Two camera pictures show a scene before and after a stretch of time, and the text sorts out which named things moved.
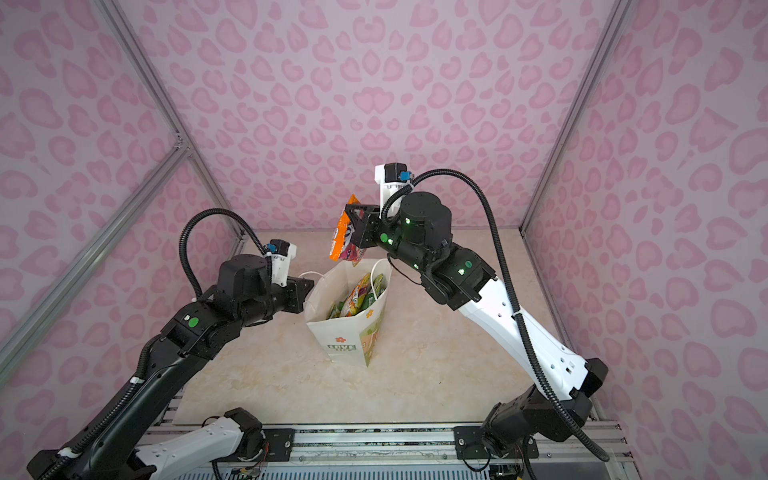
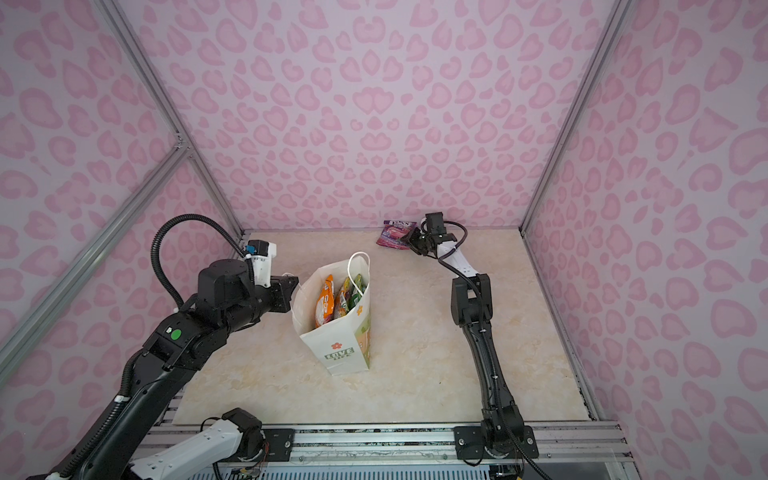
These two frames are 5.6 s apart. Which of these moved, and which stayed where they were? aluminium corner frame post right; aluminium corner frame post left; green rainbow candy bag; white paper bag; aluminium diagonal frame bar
Moved: white paper bag; green rainbow candy bag
Stayed: aluminium diagonal frame bar; aluminium corner frame post left; aluminium corner frame post right
